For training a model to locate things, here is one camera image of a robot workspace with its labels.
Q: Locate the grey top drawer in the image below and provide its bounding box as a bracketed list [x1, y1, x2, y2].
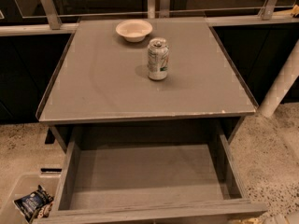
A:
[36, 119, 266, 224]

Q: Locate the grey drawer cabinet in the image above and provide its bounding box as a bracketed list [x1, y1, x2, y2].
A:
[37, 17, 256, 147]

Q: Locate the silver soda can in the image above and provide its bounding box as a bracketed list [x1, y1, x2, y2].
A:
[148, 37, 169, 80]

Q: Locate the white paper bowl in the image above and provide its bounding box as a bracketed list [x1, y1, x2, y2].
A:
[116, 20, 152, 43]

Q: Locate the white diagonal pole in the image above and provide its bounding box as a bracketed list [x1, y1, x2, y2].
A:
[258, 40, 299, 118]

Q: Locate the dark blue snack bag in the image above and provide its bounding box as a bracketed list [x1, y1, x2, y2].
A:
[13, 185, 54, 222]

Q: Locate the middle metal rail bracket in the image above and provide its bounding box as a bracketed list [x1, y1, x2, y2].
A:
[147, 0, 171, 19]

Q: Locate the metal rail bracket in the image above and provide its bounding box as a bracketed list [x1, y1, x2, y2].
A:
[258, 0, 278, 21]
[147, 0, 171, 19]
[40, 0, 62, 30]

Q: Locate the right metal rail bracket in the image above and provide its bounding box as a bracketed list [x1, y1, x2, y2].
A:
[258, 0, 278, 21]

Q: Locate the left metal rail bracket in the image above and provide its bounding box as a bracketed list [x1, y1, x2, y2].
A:
[40, 0, 62, 30]

